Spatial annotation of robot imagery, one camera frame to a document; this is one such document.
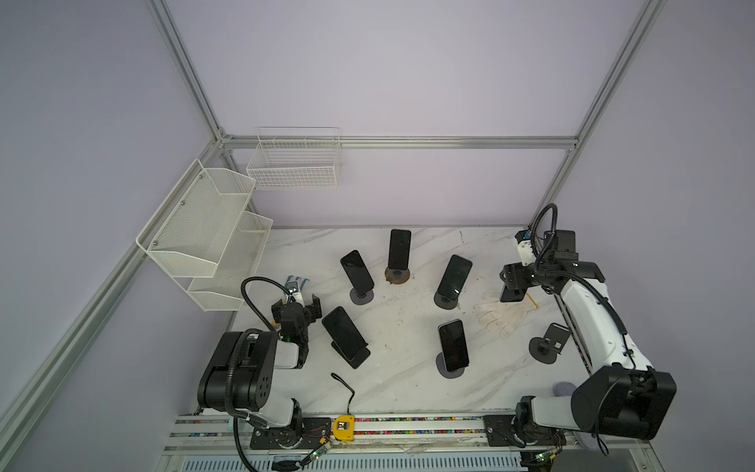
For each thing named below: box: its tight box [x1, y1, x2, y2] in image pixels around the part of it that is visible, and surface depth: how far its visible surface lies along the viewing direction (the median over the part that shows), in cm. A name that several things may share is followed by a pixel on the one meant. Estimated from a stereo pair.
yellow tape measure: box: [330, 372, 355, 442], surface depth 75 cm
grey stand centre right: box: [433, 292, 459, 310], surface depth 100 cm
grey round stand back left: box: [349, 288, 375, 306], surface depth 100 cm
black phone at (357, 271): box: [340, 249, 375, 297], surface depth 95 cm
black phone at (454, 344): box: [437, 318, 469, 372], surface depth 79 cm
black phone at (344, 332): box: [321, 305, 369, 361], surface depth 80 cm
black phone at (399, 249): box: [388, 229, 412, 271], surface depth 100 cm
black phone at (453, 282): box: [433, 253, 473, 310], surface depth 93 cm
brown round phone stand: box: [384, 266, 410, 285], surface depth 106 cm
